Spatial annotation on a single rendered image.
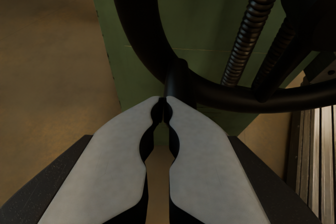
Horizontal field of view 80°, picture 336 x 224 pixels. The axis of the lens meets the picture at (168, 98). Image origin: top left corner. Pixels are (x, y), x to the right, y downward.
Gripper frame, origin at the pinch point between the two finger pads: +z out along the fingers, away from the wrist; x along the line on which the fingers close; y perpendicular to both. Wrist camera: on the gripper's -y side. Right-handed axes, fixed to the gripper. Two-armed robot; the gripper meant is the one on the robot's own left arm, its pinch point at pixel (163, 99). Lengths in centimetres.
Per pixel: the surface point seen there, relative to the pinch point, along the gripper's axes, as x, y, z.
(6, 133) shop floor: -70, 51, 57
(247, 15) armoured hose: 8.4, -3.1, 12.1
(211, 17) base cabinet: 7.4, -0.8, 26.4
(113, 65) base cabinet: -12.1, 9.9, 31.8
